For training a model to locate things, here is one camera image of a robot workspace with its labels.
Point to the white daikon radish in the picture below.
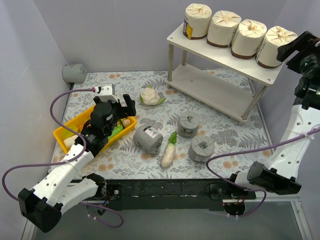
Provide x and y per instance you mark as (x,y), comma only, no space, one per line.
(170,151)

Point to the cream roll with cartoon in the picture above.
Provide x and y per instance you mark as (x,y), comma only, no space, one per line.
(248,38)

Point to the grey roll by wall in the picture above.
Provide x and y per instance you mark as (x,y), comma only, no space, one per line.
(74,73)

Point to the grey roll with logo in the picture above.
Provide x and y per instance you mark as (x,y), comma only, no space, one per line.
(188,124)

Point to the green vegetable in tray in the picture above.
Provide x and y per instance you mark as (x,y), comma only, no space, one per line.
(116,131)

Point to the white two-tier shelf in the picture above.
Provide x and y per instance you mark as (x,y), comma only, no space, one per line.
(213,91)

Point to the cream roll with label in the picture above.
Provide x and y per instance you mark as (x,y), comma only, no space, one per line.
(222,28)

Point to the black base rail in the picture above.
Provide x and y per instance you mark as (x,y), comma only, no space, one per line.
(161,194)

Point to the white cauliflower with leaves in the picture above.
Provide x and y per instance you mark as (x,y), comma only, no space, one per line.
(150,97)

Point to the grey roll front right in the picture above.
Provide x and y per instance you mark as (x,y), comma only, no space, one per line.
(201,148)

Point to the yellow plastic tray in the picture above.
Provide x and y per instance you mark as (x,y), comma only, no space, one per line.
(77,123)

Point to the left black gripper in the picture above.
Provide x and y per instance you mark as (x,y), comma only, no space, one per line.
(118,106)

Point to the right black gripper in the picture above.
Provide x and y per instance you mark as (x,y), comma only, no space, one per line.
(296,46)

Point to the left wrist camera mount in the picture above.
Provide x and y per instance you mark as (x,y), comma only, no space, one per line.
(106,93)

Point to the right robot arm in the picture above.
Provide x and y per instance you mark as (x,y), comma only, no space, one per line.
(278,175)

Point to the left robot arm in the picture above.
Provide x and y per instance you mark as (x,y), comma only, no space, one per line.
(48,200)

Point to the grey roll lying down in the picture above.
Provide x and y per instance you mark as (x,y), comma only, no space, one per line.
(149,139)

